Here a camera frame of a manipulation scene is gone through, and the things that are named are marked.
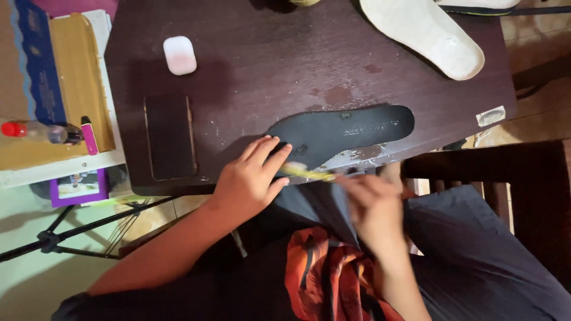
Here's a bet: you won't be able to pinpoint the person's right hand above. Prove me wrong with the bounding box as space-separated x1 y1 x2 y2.
334 172 410 258

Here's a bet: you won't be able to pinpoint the white board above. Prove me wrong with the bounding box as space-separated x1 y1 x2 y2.
0 9 128 190

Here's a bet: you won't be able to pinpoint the person's left hand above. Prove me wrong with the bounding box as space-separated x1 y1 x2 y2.
213 136 294 220

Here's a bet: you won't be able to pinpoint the dark grey shorts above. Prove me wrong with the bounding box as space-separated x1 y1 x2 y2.
50 180 571 321

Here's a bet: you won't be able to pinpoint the white sticker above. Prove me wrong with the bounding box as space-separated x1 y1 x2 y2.
475 105 507 128

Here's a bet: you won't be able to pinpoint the blue printed strip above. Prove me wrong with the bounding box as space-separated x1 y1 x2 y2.
15 0 68 126

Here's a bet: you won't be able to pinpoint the white earbuds case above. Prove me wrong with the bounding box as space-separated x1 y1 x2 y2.
163 36 198 76

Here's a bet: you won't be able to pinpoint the dark wooden chair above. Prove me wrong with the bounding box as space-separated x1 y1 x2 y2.
401 139 571 290

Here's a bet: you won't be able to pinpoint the white and black shoe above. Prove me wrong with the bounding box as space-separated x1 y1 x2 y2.
434 0 522 17

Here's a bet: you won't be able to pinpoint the clear bottle with red cap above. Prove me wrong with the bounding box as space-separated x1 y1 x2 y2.
0 120 84 146

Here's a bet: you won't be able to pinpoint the purple picture frame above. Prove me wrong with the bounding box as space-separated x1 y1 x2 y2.
49 168 110 208

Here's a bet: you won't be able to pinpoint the black shoe insole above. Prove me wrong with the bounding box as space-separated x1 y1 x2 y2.
265 104 415 172

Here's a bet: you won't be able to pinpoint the orange patterned shirt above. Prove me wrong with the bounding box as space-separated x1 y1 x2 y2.
284 226 406 321

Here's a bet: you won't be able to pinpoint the black tripod stand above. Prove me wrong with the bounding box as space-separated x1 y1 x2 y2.
0 195 180 264

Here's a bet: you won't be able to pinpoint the yellow cardboard box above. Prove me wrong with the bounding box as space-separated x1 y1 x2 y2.
0 12 117 171

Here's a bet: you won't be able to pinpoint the pink and black lighter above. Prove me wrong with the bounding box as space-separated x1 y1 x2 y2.
80 115 100 156

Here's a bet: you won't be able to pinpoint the white shoe insole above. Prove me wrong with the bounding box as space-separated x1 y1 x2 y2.
359 0 485 82

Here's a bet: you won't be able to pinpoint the yellow glue brush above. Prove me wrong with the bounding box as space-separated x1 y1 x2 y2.
280 161 338 183

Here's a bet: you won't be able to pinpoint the black smartphone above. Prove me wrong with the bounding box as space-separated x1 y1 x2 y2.
144 94 199 182

